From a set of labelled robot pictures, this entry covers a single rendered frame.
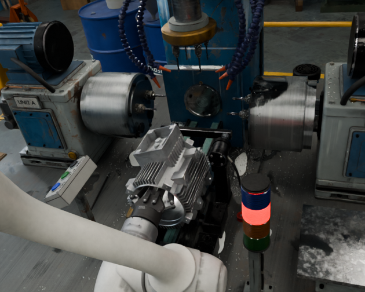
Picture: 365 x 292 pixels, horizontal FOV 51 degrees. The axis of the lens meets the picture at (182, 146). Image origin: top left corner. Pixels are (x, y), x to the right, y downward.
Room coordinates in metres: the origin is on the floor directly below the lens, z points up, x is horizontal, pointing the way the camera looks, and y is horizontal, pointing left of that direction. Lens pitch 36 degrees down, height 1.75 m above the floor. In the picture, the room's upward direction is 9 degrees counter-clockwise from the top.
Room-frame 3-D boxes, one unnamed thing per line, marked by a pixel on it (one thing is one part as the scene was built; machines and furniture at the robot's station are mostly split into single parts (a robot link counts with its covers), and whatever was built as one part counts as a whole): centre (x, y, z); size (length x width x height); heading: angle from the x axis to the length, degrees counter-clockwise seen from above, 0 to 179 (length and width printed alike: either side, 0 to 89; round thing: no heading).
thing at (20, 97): (1.41, 0.48, 0.99); 0.35 x 0.31 x 0.37; 67
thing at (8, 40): (1.39, 0.53, 1.16); 0.33 x 0.26 x 0.42; 67
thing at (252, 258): (0.56, -0.14, 1.01); 0.08 x 0.08 x 0.42; 67
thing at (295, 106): (1.05, -0.37, 1.04); 0.41 x 0.25 x 0.25; 67
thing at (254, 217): (0.56, -0.14, 1.14); 0.06 x 0.06 x 0.04
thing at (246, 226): (0.56, -0.14, 1.10); 0.06 x 0.06 x 0.04
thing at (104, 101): (1.31, 0.26, 1.04); 0.37 x 0.25 x 0.25; 67
